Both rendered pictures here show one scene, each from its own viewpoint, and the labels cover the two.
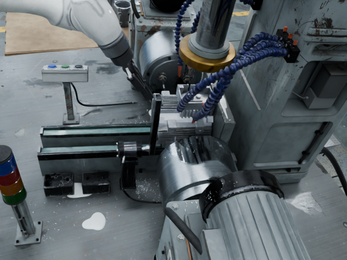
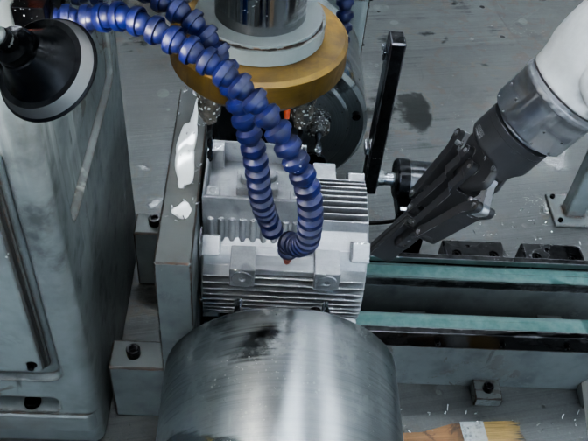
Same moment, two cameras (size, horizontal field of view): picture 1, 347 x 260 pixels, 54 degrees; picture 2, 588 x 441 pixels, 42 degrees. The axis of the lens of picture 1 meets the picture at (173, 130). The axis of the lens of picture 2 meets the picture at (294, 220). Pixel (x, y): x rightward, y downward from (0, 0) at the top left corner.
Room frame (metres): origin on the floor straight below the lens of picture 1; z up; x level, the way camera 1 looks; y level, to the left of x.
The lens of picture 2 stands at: (1.57, 0.14, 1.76)
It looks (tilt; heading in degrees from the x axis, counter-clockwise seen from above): 46 degrees down; 192
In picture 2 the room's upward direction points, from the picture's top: 6 degrees clockwise
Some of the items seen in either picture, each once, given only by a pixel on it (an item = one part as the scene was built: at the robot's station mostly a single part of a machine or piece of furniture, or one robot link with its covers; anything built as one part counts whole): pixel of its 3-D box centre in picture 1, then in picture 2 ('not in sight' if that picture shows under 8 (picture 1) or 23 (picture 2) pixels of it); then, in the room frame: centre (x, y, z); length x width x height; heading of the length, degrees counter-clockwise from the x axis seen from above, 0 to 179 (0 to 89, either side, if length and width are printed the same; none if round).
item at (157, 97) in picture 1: (154, 126); (382, 119); (0.76, 0.06, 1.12); 0.04 x 0.03 x 0.26; 107
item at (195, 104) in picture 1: (194, 100); (255, 191); (0.93, -0.06, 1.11); 0.12 x 0.11 x 0.07; 106
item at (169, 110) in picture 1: (179, 119); (283, 244); (0.92, -0.02, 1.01); 0.20 x 0.19 x 0.19; 106
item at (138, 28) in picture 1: (159, 39); not in sight; (1.49, 0.15, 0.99); 0.35 x 0.31 x 0.37; 17
